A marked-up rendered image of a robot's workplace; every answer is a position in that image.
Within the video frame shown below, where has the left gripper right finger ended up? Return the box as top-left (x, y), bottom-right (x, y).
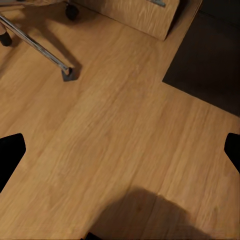
top-left (224, 133), bottom-right (240, 173)

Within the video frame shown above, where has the swivel chair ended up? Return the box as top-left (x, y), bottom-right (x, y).
top-left (0, 0), bottom-right (79, 82)

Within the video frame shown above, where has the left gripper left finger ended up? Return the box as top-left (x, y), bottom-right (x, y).
top-left (0, 133), bottom-right (26, 193)

